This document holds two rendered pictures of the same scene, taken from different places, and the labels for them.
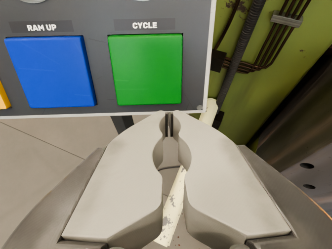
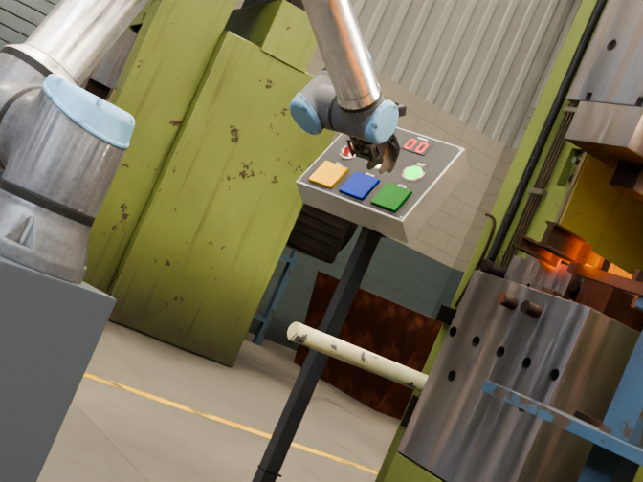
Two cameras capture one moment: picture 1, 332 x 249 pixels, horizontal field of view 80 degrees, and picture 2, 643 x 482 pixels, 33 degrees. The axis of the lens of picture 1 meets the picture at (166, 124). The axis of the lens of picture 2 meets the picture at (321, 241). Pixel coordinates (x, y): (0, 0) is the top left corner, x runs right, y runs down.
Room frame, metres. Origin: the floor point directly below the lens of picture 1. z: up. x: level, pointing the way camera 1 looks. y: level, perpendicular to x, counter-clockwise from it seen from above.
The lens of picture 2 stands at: (-2.05, -1.47, 0.74)
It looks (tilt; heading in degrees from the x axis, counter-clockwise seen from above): 2 degrees up; 36
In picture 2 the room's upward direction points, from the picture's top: 24 degrees clockwise
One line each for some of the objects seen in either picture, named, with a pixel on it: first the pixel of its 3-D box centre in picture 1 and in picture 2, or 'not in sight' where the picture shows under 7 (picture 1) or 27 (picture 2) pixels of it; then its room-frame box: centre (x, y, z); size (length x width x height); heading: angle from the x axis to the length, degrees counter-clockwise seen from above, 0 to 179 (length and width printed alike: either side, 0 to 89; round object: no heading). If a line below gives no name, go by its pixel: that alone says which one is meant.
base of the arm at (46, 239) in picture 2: not in sight; (35, 228); (-0.97, -0.17, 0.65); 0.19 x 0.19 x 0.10
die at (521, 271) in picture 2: not in sight; (600, 304); (0.34, -0.51, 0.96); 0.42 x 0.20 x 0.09; 157
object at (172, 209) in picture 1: (190, 161); (364, 360); (0.19, -0.07, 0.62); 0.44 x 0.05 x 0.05; 157
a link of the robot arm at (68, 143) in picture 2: not in sight; (69, 143); (-0.97, -0.16, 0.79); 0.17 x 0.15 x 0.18; 89
